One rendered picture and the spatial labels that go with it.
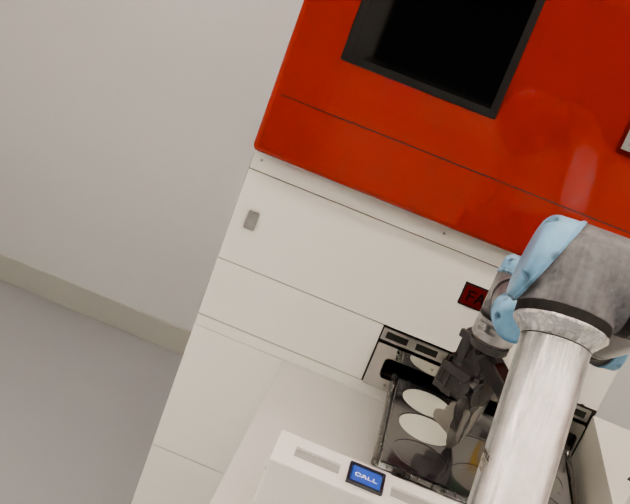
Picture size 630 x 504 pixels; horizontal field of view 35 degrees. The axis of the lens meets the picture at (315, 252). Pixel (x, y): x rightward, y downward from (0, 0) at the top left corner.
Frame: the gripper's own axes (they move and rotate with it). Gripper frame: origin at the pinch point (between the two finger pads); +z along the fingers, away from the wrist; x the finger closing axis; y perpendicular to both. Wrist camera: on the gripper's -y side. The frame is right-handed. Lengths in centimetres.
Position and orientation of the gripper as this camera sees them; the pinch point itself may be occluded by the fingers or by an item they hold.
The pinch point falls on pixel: (454, 443)
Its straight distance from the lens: 183.0
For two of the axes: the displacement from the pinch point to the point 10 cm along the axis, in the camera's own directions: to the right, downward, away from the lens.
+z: -3.4, 8.9, 3.2
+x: -6.4, 0.3, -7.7
